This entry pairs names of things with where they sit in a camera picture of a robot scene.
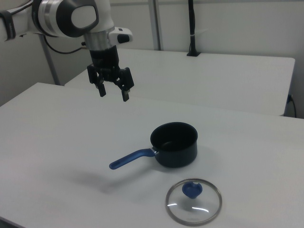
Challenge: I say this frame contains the black saucepan with blue handle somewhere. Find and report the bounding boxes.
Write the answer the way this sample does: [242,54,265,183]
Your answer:
[109,122,199,170]

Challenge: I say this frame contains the grey metal partition post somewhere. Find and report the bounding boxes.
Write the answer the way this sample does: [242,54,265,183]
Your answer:
[39,35,60,86]
[149,0,165,51]

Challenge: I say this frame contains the glass lid with blue knob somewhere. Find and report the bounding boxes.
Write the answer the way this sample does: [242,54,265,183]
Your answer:
[165,178,223,226]

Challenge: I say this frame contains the white rectangular table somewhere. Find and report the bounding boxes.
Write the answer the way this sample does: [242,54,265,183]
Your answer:
[64,47,296,117]

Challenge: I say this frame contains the black clamped pole with cables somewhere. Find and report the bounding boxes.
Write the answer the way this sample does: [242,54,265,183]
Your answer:
[186,0,201,57]

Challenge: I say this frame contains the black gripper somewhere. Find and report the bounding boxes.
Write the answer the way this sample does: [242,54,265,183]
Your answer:
[86,46,134,103]

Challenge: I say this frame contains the thin dark gripper cable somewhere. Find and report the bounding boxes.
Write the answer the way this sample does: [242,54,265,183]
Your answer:
[44,35,91,54]

